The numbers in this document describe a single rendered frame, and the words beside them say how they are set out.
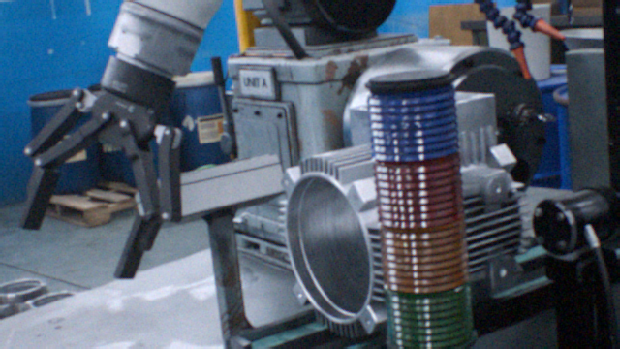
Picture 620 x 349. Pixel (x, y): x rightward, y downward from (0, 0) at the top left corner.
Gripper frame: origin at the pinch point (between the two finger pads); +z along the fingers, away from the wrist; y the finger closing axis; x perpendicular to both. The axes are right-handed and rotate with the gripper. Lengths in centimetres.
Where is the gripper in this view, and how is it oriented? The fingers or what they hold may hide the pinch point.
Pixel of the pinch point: (77, 242)
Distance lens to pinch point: 108.0
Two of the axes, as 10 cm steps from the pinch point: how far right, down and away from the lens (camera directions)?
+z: -3.7, 9.3, 0.6
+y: 8.5, 3.6, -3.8
